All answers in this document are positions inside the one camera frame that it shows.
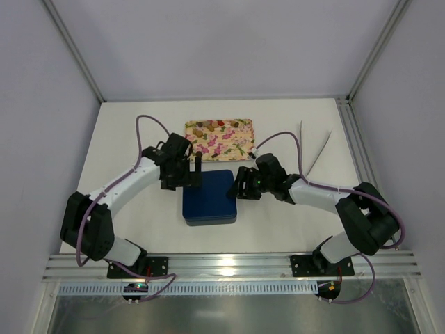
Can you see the slotted cable duct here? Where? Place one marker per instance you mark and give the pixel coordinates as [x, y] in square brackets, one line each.
[183, 288]

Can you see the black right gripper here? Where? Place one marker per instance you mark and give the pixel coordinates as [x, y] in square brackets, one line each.
[244, 183]

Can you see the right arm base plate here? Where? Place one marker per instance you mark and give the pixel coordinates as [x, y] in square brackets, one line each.
[317, 266]

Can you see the floral serving tray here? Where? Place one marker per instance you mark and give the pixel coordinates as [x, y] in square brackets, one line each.
[221, 139]

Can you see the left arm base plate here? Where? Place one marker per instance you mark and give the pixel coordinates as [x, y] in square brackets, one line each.
[146, 266]

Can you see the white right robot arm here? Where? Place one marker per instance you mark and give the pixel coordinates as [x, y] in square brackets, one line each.
[366, 220]

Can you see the blue box lid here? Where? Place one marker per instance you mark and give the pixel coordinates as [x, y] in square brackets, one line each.
[210, 199]

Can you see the blue chocolate box with tray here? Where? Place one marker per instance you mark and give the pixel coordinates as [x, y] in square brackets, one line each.
[209, 221]

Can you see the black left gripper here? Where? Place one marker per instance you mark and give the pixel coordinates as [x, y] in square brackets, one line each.
[185, 175]

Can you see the aluminium frame rail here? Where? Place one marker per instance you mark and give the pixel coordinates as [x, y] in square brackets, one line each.
[256, 266]

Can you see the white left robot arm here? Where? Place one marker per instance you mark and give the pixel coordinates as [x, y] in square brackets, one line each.
[88, 219]

